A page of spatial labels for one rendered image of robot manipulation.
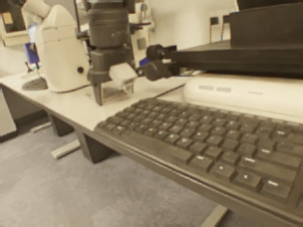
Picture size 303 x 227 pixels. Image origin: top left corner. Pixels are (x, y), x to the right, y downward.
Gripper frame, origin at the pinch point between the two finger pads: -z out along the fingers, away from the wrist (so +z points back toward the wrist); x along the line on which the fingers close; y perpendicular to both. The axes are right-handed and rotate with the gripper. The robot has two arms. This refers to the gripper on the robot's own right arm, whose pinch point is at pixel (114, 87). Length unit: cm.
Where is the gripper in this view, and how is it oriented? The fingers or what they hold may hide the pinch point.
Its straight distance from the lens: 50.1
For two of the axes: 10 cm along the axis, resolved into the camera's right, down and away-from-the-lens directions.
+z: -0.1, -8.6, -5.0
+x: 7.1, -3.6, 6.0
